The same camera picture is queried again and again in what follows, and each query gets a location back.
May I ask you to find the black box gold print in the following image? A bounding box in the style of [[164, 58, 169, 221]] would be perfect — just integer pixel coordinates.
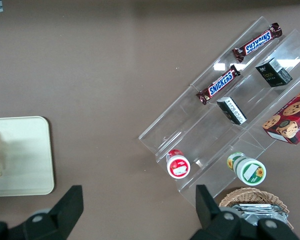
[[254, 57, 294, 88]]

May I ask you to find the clear acrylic tiered shelf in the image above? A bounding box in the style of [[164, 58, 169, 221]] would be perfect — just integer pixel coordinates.
[[138, 16, 300, 208]]

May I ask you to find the light tan wicker basket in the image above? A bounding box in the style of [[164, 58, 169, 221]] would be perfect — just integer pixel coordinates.
[[218, 187, 295, 231]]

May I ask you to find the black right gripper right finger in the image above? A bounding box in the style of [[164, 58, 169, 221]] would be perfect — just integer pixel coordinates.
[[187, 184, 300, 240]]

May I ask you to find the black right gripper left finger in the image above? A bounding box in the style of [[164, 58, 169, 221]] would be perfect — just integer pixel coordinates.
[[0, 185, 84, 240]]

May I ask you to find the brown Snickers bar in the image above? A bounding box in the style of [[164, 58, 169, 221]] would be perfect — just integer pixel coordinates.
[[196, 64, 241, 106], [232, 22, 283, 63]]

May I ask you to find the green sunflower lidded cup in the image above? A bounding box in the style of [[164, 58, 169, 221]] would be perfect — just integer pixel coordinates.
[[226, 151, 267, 186]]

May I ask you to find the cream plastic tray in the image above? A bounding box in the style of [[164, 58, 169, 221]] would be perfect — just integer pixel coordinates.
[[0, 115, 55, 198]]

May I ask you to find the black box white label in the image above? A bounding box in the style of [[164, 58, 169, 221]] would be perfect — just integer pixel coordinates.
[[216, 96, 248, 126]]

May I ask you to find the red plaid cookie box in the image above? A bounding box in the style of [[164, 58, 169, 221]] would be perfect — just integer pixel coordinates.
[[261, 84, 300, 145]]

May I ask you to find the silver foil packet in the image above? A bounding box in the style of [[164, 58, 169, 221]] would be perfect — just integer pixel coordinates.
[[228, 203, 290, 227]]

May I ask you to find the red lidded cup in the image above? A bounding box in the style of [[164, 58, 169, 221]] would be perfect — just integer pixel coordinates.
[[164, 149, 192, 180]]

